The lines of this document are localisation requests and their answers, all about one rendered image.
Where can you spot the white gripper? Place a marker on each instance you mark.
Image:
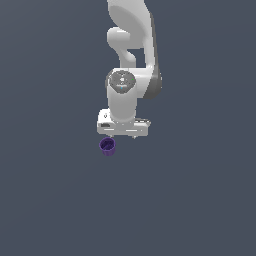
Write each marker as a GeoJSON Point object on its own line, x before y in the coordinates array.
{"type": "Point", "coordinates": [122, 127]}

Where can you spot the small purple cup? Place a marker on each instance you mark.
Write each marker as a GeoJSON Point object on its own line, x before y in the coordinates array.
{"type": "Point", "coordinates": [108, 146]}

